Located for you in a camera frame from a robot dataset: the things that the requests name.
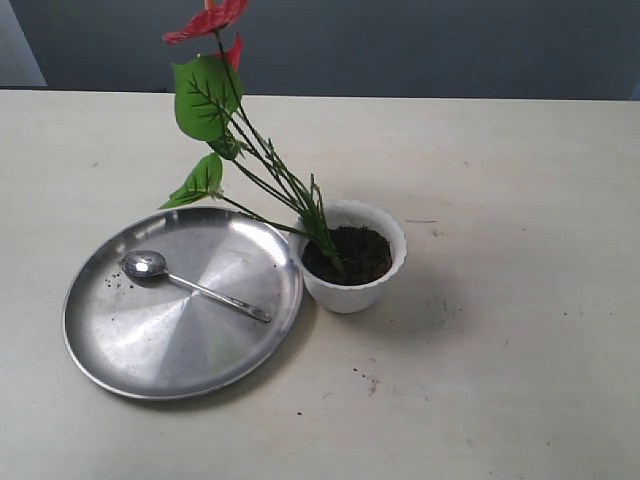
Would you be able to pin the metal spoon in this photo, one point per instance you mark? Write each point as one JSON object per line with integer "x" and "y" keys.
{"x": 148, "y": 265}

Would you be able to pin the artificial red flower plant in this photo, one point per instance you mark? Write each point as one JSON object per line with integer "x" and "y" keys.
{"x": 208, "y": 108}

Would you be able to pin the white scalloped flower pot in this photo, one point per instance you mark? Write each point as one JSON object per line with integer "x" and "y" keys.
{"x": 371, "y": 247}

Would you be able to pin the round steel plate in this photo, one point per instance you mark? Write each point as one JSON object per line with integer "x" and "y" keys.
{"x": 160, "y": 341}

